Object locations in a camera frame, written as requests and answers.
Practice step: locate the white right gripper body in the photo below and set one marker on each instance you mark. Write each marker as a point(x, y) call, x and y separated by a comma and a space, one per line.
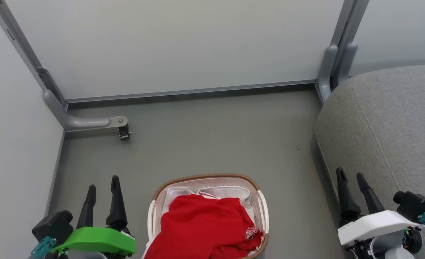
point(374, 225)

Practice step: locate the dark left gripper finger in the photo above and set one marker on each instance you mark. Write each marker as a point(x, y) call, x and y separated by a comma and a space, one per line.
point(117, 208)
point(87, 212)

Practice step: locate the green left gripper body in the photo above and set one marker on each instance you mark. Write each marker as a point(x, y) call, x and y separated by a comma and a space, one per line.
point(97, 241)

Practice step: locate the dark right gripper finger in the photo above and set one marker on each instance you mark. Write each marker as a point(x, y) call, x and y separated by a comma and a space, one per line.
point(346, 199)
point(371, 199)

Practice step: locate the red shirt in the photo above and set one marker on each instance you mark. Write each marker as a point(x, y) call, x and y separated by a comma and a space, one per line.
point(201, 230)

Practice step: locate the grey fabric sofa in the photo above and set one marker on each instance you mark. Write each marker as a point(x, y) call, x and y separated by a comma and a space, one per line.
point(388, 126)

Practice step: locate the black caster wheel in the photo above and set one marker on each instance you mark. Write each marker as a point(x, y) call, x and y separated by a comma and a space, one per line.
point(124, 133)

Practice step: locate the white laundry basket brown rim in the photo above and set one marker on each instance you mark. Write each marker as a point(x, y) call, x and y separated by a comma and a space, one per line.
point(262, 212)

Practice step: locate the grey partition foot with bolt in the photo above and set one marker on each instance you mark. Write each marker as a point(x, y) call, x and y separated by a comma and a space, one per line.
point(83, 122)

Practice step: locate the white cloth basket liner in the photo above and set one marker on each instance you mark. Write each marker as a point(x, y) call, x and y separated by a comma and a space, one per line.
point(230, 192)

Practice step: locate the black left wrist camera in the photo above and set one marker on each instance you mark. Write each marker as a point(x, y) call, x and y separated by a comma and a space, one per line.
point(54, 225)

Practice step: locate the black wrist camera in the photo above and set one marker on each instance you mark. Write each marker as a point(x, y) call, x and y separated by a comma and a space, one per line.
point(414, 205)
point(54, 225)

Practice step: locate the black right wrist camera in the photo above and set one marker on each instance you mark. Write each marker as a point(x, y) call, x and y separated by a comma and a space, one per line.
point(414, 205)

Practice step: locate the grey partition bottom rail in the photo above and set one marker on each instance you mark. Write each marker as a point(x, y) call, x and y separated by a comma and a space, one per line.
point(191, 90)

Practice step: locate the grey partition post with bracket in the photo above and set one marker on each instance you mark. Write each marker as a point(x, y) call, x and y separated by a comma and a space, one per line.
point(22, 46)

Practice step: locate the grey plain partition post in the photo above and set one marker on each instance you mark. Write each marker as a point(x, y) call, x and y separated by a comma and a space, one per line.
point(349, 21)

